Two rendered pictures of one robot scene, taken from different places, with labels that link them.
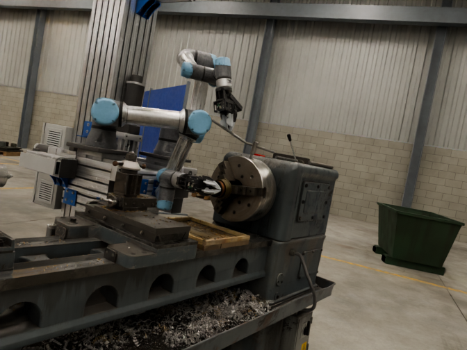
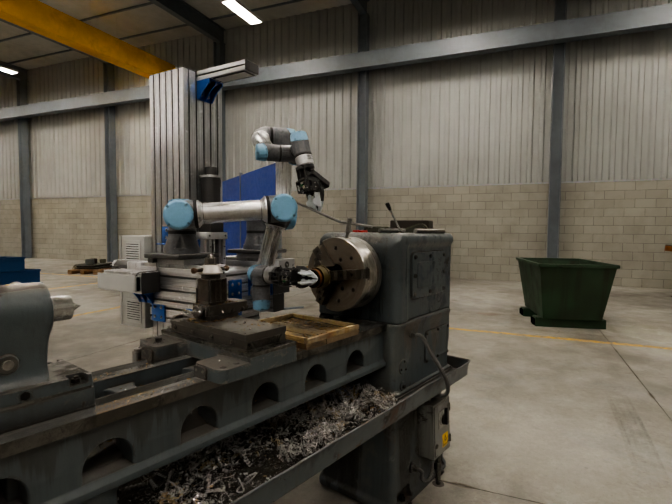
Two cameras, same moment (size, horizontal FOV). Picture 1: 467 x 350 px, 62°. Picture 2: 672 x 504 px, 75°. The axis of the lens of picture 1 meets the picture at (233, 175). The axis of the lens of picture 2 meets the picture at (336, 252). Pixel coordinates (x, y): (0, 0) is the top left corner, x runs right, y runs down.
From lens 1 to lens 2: 0.10 m
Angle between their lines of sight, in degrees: 2
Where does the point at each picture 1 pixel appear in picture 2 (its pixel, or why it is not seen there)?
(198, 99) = (282, 181)
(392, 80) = (512, 114)
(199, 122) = (284, 208)
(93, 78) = (163, 179)
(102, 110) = (175, 214)
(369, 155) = (500, 204)
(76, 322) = (174, 451)
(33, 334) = (128, 471)
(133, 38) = (199, 127)
